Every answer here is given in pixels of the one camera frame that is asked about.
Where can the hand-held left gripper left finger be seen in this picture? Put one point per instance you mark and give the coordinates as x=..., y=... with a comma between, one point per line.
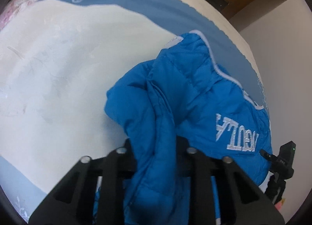
x=114, y=166

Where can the white and blue blanket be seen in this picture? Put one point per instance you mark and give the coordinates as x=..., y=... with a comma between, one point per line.
x=61, y=76

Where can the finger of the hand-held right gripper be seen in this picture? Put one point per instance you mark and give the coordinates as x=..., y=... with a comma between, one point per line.
x=266, y=154

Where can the blue puffer jacket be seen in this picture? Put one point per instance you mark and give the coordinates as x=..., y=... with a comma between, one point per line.
x=185, y=108

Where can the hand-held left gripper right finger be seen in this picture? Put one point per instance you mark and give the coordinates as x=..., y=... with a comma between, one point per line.
x=197, y=166

